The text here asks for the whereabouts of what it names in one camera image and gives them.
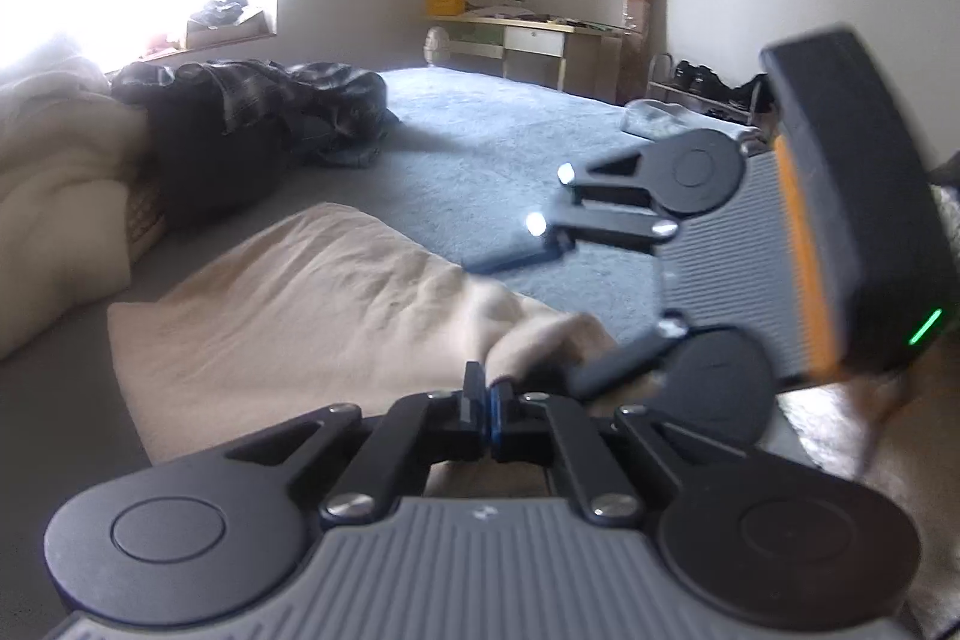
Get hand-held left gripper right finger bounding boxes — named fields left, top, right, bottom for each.
left=490, top=376, right=760, bottom=527

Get light grey folded cloth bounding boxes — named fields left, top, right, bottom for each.
left=620, top=98, right=755, bottom=141

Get dark clothing pile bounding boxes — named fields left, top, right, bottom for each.
left=111, top=56, right=388, bottom=230

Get dark cloth bundle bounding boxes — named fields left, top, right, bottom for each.
left=189, top=0, right=251, bottom=28

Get wooden desk with drawers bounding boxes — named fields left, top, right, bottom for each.
left=426, top=6, right=628, bottom=103

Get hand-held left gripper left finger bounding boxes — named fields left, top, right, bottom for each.
left=223, top=361, right=491, bottom=528

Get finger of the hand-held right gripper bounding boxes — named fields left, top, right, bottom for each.
left=559, top=316, right=689, bottom=401
left=460, top=147, right=681, bottom=275

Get beige textured cushion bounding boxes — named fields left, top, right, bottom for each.
left=123, top=173, right=168, bottom=256

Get metal shoe rack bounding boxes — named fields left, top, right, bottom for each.
left=645, top=52, right=775, bottom=125

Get low cardboard box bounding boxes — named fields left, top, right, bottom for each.
left=185, top=8, right=269, bottom=51

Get beige pants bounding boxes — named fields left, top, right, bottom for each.
left=107, top=201, right=625, bottom=513

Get cream fleece blanket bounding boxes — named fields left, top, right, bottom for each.
left=0, top=32, right=160, bottom=360

